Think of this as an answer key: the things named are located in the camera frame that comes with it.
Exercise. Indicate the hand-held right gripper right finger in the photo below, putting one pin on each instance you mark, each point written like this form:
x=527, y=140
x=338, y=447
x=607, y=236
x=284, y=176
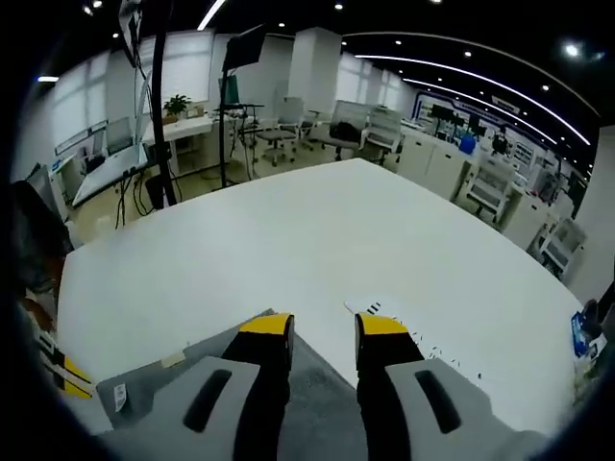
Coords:
x=384, y=394

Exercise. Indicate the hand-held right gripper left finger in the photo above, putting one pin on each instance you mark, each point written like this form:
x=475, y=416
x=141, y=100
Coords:
x=259, y=384

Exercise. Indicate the grey towel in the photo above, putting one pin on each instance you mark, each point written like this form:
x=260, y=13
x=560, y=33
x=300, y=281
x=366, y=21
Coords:
x=322, y=408

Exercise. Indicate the dark cloth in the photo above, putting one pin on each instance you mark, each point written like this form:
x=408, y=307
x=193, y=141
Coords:
x=41, y=230

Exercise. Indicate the blue packet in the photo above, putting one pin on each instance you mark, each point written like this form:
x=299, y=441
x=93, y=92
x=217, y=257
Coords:
x=583, y=336

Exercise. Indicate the white office chair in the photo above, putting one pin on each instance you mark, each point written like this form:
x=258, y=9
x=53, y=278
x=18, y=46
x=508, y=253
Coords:
x=281, y=134
x=490, y=182
x=351, y=113
x=384, y=129

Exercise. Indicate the blue container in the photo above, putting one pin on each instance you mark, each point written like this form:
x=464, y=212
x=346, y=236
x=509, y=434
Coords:
x=467, y=144

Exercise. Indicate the black backpack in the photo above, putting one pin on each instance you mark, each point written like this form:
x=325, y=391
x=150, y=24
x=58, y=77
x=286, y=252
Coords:
x=346, y=133

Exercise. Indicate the black stand pole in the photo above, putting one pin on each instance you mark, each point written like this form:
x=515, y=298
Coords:
x=161, y=120

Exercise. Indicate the small potted plant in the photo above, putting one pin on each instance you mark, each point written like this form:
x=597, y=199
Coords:
x=177, y=105

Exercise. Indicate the green board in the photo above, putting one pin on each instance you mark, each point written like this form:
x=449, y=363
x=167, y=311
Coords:
x=229, y=91

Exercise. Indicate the black monitor on stand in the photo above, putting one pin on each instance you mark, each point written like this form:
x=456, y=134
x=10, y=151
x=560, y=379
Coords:
x=245, y=48

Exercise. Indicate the large black hanging screen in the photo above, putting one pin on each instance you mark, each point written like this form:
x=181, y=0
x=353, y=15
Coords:
x=130, y=33

